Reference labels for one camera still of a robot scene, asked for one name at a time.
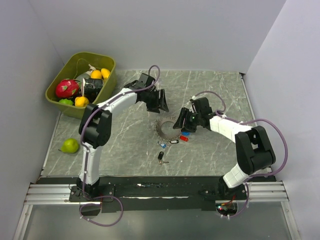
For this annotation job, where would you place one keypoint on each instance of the green pear toy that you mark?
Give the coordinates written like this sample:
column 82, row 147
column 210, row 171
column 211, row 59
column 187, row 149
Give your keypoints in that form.
column 69, row 146

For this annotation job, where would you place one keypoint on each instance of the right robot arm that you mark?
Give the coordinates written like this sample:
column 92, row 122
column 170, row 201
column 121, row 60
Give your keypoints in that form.
column 254, row 151

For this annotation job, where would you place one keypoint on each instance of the yellow lemon toy back left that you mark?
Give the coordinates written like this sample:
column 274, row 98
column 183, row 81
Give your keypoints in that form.
column 96, row 74

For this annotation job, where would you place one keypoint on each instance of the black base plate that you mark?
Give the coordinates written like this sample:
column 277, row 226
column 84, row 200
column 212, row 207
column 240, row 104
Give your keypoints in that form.
column 150, row 193

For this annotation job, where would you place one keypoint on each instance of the yellow lemon toy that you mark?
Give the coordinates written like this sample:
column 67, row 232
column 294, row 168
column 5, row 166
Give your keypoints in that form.
column 105, row 73
column 96, row 74
column 81, row 101

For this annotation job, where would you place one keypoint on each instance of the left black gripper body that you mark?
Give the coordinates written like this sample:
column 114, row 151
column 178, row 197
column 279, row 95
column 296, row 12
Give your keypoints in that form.
column 151, row 97

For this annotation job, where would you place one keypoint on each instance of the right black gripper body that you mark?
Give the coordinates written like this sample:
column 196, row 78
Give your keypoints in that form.
column 192, row 121

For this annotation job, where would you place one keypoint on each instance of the aluminium rail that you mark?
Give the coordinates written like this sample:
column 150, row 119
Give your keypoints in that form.
column 48, row 214

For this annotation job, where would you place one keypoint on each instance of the green lime toy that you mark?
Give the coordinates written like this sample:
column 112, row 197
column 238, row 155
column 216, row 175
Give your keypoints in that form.
column 66, row 101

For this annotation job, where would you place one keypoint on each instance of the black white key tag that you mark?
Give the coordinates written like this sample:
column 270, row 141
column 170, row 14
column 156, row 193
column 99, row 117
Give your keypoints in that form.
column 173, row 142

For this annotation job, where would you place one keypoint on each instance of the black wrapped cup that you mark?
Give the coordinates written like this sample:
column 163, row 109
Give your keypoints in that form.
column 91, row 87

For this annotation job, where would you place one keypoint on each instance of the yellow lemon toy front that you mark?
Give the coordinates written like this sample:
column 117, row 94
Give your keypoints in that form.
column 81, row 101

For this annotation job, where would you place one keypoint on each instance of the metal disc keyring organizer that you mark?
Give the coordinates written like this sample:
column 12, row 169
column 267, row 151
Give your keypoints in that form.
column 166, row 134

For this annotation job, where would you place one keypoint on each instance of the red key tag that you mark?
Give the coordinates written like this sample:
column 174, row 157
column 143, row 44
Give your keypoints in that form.
column 184, row 138

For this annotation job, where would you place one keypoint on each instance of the yellow lemon toy back right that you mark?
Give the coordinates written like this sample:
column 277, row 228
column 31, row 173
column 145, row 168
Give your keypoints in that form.
column 105, row 73

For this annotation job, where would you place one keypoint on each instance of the red dragon fruit toy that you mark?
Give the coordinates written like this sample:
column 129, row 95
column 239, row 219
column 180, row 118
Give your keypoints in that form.
column 67, row 88

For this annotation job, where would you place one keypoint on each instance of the grey spray bottle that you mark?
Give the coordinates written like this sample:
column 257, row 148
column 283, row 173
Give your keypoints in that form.
column 85, row 75

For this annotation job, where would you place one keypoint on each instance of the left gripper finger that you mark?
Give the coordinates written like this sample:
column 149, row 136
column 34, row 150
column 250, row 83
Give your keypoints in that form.
column 162, row 101
column 153, row 107

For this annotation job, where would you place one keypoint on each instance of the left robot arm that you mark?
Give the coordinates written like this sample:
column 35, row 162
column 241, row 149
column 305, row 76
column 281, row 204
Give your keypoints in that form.
column 96, row 126

